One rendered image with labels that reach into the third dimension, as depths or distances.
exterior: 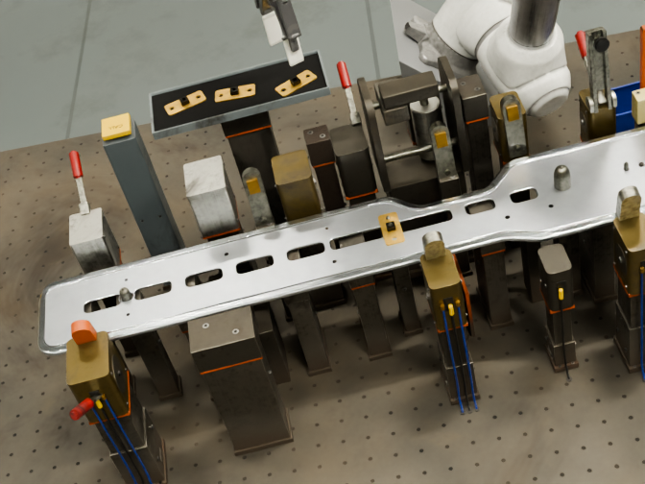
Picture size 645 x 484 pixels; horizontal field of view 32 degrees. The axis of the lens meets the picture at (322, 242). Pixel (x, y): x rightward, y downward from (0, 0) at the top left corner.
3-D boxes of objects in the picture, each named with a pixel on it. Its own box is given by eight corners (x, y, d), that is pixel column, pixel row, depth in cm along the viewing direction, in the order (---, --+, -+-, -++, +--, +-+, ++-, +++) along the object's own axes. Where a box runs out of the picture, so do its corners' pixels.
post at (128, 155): (163, 290, 261) (101, 148, 231) (161, 267, 267) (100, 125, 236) (195, 281, 261) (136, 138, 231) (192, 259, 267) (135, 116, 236)
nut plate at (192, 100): (170, 116, 230) (168, 111, 229) (163, 107, 233) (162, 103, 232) (206, 100, 232) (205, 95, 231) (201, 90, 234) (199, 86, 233)
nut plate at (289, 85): (284, 97, 227) (282, 93, 226) (274, 89, 230) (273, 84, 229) (318, 78, 230) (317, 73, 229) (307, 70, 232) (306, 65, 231)
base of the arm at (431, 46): (396, 11, 281) (410, -6, 278) (466, 46, 290) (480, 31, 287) (406, 55, 268) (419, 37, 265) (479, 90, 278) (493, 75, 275)
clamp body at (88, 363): (129, 509, 221) (63, 399, 196) (127, 452, 231) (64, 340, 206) (171, 498, 221) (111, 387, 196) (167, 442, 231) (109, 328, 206)
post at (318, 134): (342, 278, 253) (305, 144, 225) (338, 263, 256) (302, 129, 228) (364, 273, 253) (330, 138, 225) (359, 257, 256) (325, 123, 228)
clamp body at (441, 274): (453, 419, 221) (431, 302, 197) (440, 373, 230) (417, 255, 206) (486, 410, 221) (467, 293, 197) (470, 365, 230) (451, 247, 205)
